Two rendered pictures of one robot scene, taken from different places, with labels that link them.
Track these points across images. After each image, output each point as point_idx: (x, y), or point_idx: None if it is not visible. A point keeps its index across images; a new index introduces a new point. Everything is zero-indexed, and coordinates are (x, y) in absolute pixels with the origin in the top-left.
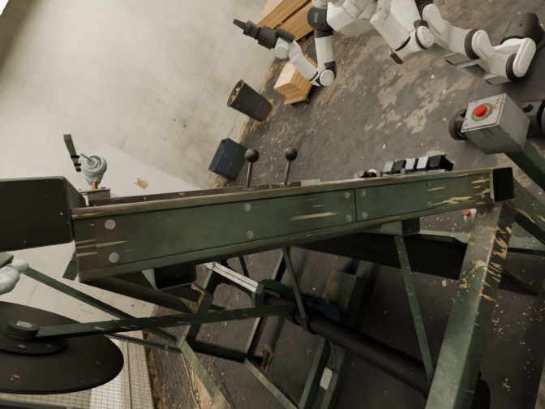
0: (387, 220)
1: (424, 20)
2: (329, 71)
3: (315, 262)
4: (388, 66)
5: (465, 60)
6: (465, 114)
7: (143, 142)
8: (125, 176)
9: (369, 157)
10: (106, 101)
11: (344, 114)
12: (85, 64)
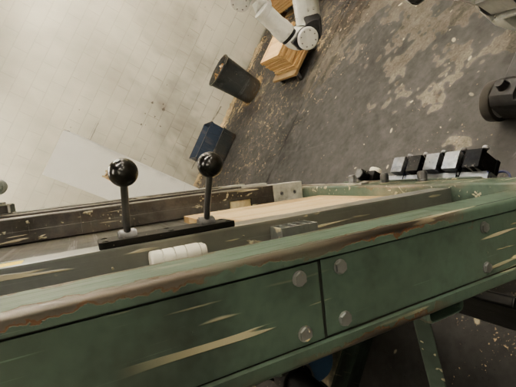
0: (398, 319)
1: None
2: (311, 28)
3: None
4: (395, 31)
5: (509, 7)
6: (504, 85)
7: (117, 128)
8: (91, 168)
9: (372, 143)
10: (74, 83)
11: (342, 91)
12: (49, 42)
